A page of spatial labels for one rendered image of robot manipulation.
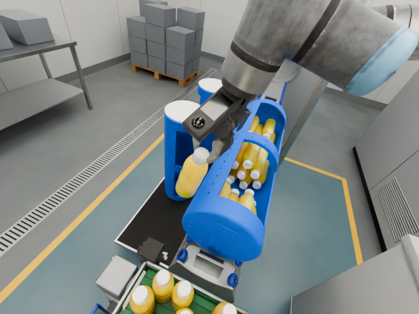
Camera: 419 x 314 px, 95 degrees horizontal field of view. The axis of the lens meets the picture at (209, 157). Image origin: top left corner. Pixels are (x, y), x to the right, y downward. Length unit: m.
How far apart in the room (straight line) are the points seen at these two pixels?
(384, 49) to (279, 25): 0.13
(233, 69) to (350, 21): 0.15
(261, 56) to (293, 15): 0.06
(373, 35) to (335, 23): 0.05
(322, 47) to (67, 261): 1.96
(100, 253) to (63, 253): 0.27
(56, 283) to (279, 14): 1.94
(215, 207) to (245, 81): 0.39
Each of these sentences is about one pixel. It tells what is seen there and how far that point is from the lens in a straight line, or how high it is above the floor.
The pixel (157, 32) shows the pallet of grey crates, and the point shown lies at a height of 0.84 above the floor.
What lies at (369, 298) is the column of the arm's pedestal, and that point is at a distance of 1.27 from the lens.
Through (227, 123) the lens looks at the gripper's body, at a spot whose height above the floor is 1.52.
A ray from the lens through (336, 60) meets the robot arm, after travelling 0.32.
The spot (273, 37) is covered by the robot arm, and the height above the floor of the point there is 1.68.
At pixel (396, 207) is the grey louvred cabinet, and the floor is 0.36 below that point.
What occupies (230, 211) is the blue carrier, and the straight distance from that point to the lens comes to 0.60.
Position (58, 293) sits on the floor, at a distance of 1.93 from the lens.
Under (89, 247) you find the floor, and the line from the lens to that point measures 1.97.
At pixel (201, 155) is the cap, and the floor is 1.41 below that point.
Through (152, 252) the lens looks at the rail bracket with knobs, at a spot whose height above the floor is 1.00.
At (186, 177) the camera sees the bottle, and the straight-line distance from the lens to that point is 0.52.
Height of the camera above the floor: 1.73
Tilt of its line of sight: 43 degrees down
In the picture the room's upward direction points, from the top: 12 degrees clockwise
